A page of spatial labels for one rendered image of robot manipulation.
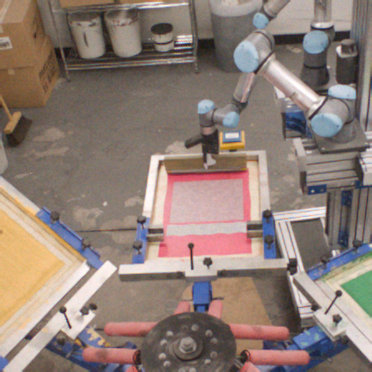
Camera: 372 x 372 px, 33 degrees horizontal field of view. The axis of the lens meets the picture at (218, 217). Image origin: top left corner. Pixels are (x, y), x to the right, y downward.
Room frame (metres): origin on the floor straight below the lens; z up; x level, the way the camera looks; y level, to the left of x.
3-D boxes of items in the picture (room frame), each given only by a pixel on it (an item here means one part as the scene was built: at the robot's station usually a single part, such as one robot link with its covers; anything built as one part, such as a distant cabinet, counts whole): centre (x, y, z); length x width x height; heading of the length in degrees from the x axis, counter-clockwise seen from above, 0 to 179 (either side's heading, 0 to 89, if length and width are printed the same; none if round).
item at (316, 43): (2.82, -0.55, 1.42); 0.13 x 0.12 x 0.14; 157
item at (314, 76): (2.82, -0.55, 1.31); 0.15 x 0.15 x 0.10
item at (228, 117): (2.49, -0.08, 1.29); 0.11 x 0.11 x 0.08; 58
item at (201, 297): (1.69, 0.09, 1.02); 0.17 x 0.06 x 0.05; 176
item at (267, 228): (1.99, -0.21, 0.97); 0.30 x 0.05 x 0.07; 176
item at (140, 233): (2.03, 0.35, 0.97); 0.30 x 0.05 x 0.07; 176
